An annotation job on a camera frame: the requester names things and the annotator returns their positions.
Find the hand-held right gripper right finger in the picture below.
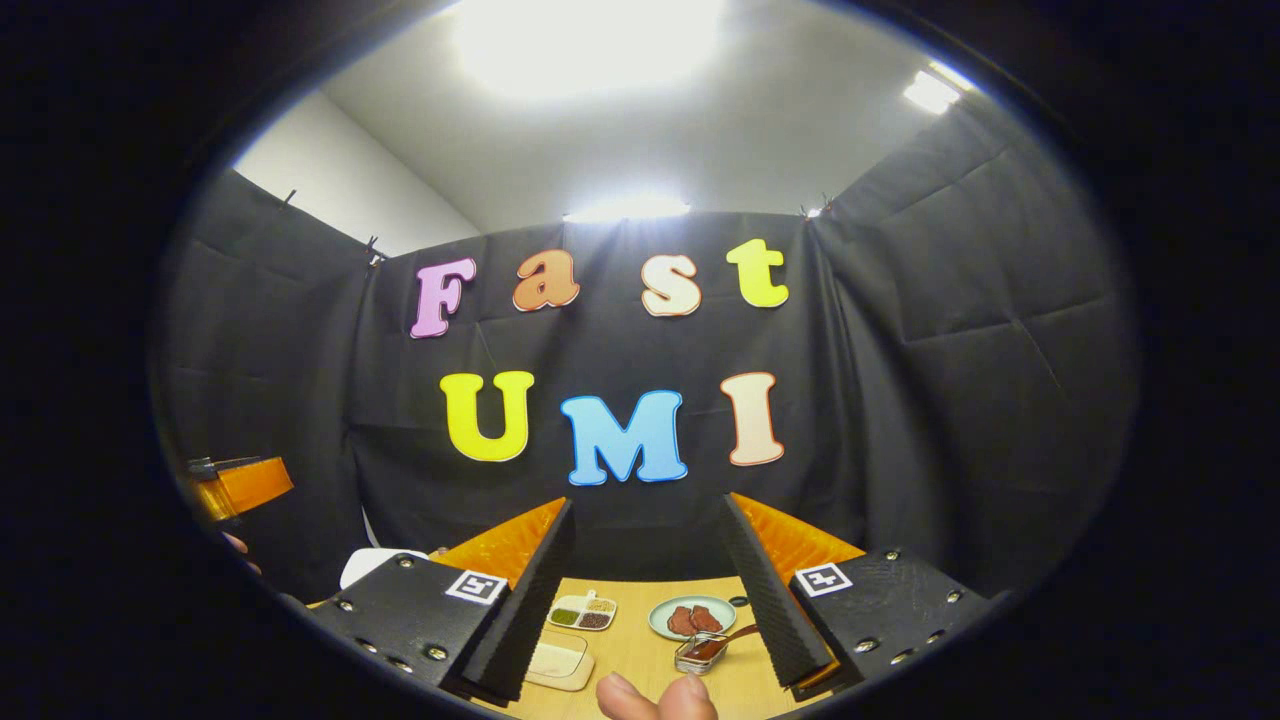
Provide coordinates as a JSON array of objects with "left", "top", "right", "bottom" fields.
[{"left": 722, "top": 492, "right": 991, "bottom": 701}]

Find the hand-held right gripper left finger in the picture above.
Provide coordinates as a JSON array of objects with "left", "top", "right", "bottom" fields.
[{"left": 300, "top": 497, "right": 577, "bottom": 706}]

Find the dark wooden spoon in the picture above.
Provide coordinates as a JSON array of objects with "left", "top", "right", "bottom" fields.
[{"left": 690, "top": 624, "right": 761, "bottom": 661}]

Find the clear rice tray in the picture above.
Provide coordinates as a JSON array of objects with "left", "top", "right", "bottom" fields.
[{"left": 525, "top": 630, "right": 593, "bottom": 693}]

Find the clear chopstick holder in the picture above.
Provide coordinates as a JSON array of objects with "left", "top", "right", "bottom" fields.
[{"left": 674, "top": 632, "right": 728, "bottom": 676}]

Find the white rice cooker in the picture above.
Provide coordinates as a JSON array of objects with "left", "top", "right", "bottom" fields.
[{"left": 340, "top": 547, "right": 431, "bottom": 591}]

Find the white divided bean dish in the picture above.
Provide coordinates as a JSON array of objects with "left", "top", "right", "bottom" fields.
[{"left": 548, "top": 592, "right": 618, "bottom": 633}]

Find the pale green plate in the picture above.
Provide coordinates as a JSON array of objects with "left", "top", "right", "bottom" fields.
[{"left": 648, "top": 596, "right": 738, "bottom": 642}]

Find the black backdrop cloth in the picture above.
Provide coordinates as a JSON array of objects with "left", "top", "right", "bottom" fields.
[{"left": 150, "top": 95, "right": 1141, "bottom": 601}]

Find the strip ceiling light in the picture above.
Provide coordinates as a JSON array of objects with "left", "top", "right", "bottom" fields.
[{"left": 562, "top": 195, "right": 693, "bottom": 223}]

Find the small ceiling light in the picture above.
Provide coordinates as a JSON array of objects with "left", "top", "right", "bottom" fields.
[{"left": 902, "top": 62, "right": 976, "bottom": 116}]

